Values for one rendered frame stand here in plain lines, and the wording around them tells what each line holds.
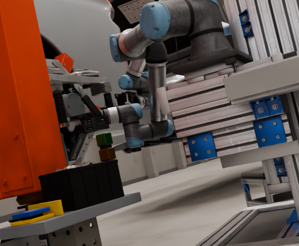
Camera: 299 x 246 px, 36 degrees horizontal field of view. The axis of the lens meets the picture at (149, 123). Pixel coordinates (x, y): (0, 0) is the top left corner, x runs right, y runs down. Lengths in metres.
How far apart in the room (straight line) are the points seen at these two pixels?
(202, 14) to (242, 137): 0.42
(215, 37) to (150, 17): 0.22
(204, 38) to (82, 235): 0.73
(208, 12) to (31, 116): 0.66
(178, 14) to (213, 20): 0.12
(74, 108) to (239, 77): 0.95
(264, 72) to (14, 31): 0.79
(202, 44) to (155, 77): 0.50
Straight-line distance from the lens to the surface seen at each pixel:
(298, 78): 1.34
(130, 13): 5.60
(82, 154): 2.30
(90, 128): 2.03
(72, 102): 2.11
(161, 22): 1.50
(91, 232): 1.35
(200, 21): 1.56
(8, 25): 1.58
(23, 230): 1.24
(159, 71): 1.99
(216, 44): 1.54
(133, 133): 2.03
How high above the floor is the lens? 0.54
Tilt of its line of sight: 5 degrees up
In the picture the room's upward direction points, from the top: 12 degrees counter-clockwise
